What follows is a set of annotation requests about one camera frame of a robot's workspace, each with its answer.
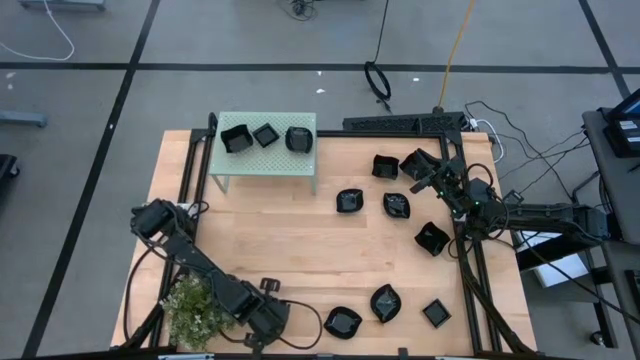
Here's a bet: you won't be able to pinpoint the gray side desk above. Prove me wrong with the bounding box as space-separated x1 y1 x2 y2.
581 108 640 246

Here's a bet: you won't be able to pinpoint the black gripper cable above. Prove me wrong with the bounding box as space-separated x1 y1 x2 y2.
219 298 324 351
449 162 511 260

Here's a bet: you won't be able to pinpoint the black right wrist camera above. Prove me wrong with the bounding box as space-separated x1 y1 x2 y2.
437 164 464 191

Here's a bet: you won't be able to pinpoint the black object on floor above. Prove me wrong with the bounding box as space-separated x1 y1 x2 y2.
0 153 21 196

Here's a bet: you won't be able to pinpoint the black device with labels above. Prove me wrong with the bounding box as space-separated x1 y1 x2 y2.
602 118 640 159

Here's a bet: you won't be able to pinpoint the black small square mini plate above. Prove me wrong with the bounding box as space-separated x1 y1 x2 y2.
252 122 281 149
422 298 453 330

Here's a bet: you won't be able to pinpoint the black hanging cable with coil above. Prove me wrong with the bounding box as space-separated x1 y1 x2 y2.
363 0 394 114

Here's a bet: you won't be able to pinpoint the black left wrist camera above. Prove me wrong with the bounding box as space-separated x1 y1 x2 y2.
257 299 292 335

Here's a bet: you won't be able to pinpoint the gray floor bar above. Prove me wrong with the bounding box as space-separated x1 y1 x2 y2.
0 110 49 129

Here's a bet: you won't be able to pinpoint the laptop with blue screen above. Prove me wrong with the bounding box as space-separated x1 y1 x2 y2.
602 88 640 124

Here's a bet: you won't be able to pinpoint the gray cart base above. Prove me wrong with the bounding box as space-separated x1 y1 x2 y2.
17 0 107 12

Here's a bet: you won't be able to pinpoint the white power adapter cable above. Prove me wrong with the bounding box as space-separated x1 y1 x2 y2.
467 117 506 164

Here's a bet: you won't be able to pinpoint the black aluminium extrusion frame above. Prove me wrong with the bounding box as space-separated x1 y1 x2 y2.
119 112 539 357

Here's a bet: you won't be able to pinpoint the white flat box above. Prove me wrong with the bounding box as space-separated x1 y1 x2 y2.
517 229 591 289

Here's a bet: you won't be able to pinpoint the black wavy square mini plate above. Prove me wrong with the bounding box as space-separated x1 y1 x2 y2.
413 221 451 258
398 149 426 182
371 154 401 181
219 123 255 154

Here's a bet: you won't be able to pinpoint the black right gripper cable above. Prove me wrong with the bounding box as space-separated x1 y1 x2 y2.
449 162 511 260

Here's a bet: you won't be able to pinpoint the black floor cable bundle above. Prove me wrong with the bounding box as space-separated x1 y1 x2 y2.
277 0 321 22

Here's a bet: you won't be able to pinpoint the black perforated cable tray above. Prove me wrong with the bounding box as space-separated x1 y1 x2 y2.
342 110 467 135

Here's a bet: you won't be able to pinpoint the black leaf-shaped mini plate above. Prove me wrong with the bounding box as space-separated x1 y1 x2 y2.
335 187 365 214
369 283 403 325
382 192 412 220
322 305 364 341
284 125 315 154

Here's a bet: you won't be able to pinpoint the green artificial potted plant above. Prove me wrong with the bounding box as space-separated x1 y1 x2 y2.
158 272 236 353

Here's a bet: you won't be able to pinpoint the mint green perforated small table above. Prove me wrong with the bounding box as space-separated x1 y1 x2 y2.
208 110 319 196

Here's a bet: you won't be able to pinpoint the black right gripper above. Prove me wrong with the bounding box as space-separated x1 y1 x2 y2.
405 147 466 196

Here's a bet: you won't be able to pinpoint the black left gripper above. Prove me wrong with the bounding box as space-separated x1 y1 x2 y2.
243 277 292 352

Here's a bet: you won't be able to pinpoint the black left base cable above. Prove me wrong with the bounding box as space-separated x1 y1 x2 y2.
122 239 171 344

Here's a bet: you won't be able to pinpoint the white floor cable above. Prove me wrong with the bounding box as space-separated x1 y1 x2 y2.
0 0 76 62

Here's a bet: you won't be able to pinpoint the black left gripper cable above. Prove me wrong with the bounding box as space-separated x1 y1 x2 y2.
219 298 324 351

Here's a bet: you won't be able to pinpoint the black stand crossbar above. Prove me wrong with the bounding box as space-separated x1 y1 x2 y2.
514 232 609 274

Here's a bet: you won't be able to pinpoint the orange hanging cable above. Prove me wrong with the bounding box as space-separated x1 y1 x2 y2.
437 0 476 114

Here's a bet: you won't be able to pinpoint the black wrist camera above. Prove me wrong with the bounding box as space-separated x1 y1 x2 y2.
257 299 292 335
437 164 464 191

